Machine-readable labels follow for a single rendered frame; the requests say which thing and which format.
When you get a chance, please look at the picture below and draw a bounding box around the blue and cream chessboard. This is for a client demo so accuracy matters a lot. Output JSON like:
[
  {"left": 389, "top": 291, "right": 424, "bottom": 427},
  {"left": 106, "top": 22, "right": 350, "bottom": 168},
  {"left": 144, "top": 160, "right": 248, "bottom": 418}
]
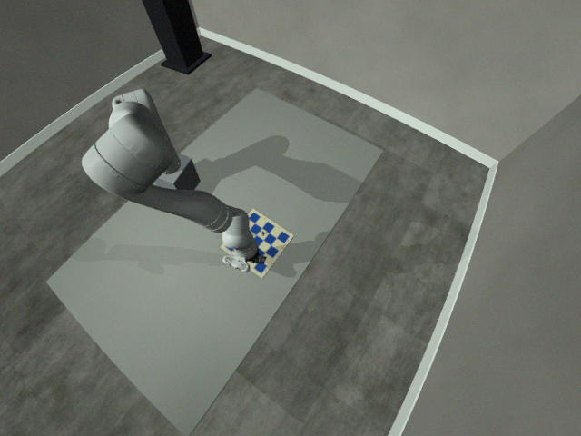
[{"left": 247, "top": 209, "right": 294, "bottom": 278}]

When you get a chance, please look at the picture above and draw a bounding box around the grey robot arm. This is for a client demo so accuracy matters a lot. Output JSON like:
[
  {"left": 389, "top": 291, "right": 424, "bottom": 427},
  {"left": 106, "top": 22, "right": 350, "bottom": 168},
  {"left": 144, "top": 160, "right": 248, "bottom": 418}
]
[{"left": 82, "top": 89, "right": 258, "bottom": 273}]

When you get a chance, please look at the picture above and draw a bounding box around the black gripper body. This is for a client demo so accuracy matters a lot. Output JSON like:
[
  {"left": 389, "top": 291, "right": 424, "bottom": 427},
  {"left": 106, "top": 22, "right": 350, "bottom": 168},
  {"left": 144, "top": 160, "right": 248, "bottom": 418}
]
[{"left": 246, "top": 248, "right": 261, "bottom": 262}]

